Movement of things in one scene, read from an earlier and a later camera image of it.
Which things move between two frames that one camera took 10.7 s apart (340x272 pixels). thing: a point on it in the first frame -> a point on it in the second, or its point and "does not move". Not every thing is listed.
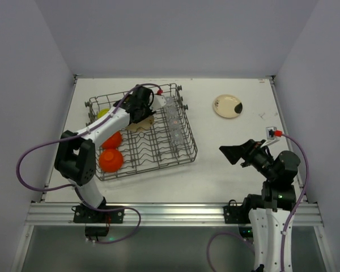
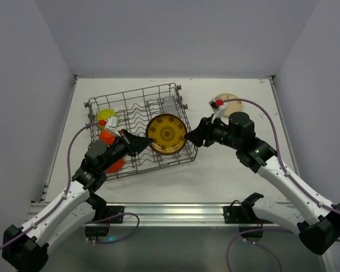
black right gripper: (246, 153) -> (208, 133)
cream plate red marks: (141, 126) -> (232, 106)
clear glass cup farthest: (169, 101) does not move
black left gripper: (143, 114) -> (128, 143)
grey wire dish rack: (170, 140) does not move
